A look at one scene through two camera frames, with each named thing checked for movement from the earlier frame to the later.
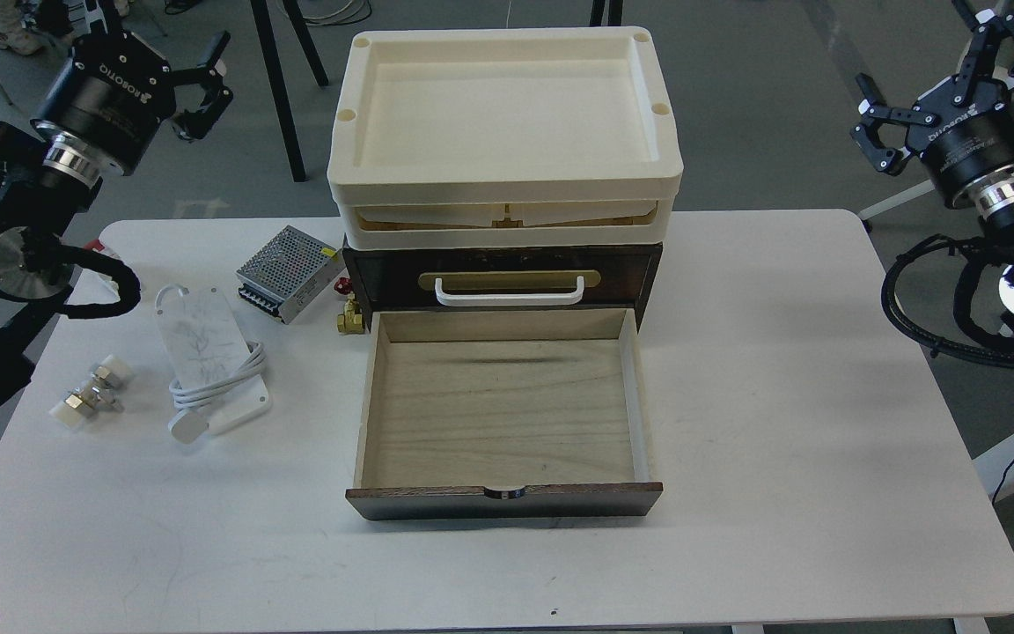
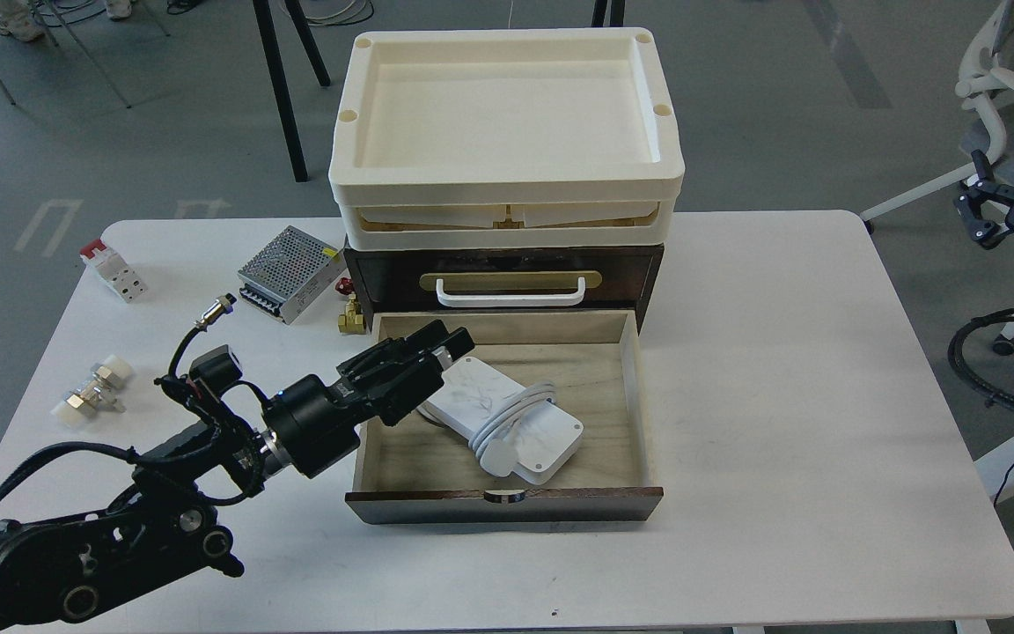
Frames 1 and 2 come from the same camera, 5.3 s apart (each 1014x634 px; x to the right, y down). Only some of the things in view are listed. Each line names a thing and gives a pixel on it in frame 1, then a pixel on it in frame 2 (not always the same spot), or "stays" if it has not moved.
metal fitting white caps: (103, 390) stays
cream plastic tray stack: (517, 137) stays
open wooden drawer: (503, 414) stays
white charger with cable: (216, 376) → (511, 426)
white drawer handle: (514, 298) stays
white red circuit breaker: (93, 287) → (111, 267)
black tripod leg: (276, 78) stays
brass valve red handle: (352, 320) stays
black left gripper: (109, 99) → (310, 427)
